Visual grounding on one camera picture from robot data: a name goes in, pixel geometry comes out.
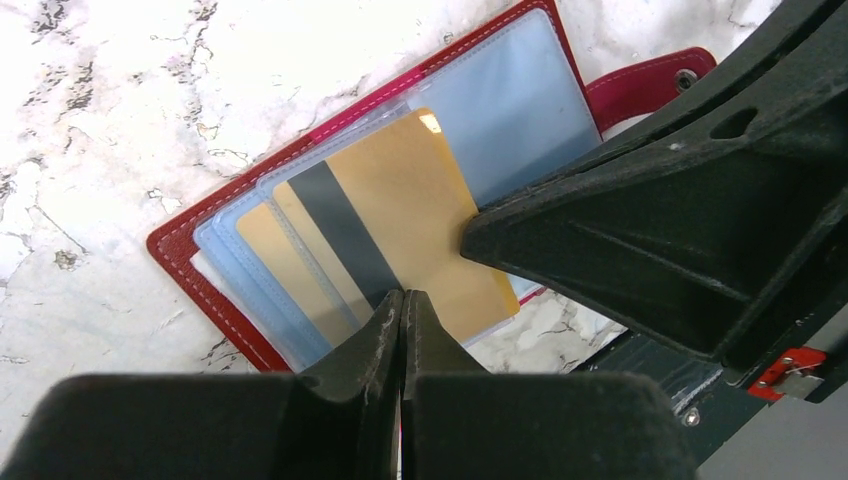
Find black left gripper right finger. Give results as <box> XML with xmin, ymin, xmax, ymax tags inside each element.
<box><xmin>400</xmin><ymin>290</ymin><xmax>698</xmax><ymax>479</ymax></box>

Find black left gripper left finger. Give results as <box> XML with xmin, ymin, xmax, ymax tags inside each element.
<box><xmin>1</xmin><ymin>291</ymin><xmax>404</xmax><ymax>479</ymax></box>

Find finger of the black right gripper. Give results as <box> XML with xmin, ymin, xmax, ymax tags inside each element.
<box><xmin>461</xmin><ymin>1</ymin><xmax>847</xmax><ymax>371</ymax></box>

